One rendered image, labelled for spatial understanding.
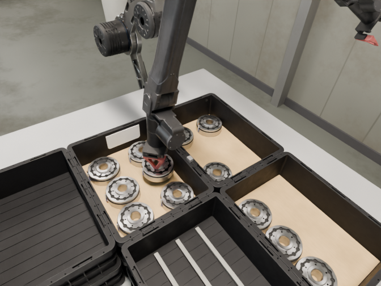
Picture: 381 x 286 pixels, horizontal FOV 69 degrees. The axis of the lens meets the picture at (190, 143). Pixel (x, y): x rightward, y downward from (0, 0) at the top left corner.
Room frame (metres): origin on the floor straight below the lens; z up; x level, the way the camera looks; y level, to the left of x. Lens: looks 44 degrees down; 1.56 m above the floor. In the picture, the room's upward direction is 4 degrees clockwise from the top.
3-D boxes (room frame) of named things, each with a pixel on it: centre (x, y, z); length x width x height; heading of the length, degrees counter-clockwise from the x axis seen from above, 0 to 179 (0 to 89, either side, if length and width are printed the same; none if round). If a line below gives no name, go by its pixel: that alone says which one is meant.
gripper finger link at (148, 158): (0.58, 0.10, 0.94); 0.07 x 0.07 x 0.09; 82
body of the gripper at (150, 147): (0.59, 0.10, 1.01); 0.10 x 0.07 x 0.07; 172
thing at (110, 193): (0.51, 0.20, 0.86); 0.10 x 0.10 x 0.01
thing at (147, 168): (0.60, 0.10, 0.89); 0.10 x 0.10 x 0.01
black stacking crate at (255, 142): (0.73, -0.08, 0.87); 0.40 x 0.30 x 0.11; 38
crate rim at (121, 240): (0.55, 0.16, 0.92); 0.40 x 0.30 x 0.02; 38
